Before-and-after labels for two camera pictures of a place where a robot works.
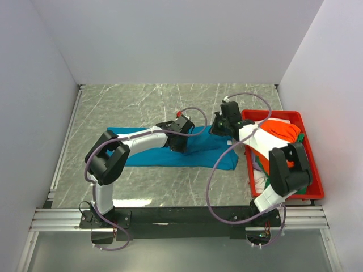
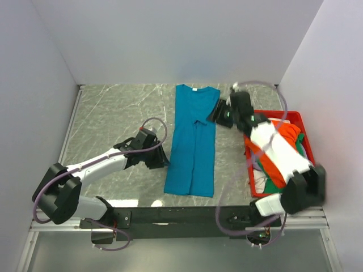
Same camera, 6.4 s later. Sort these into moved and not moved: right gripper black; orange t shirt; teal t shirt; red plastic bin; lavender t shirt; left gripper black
Moved: teal t shirt; left gripper black; right gripper black
Not moved: lavender t shirt; orange t shirt; red plastic bin
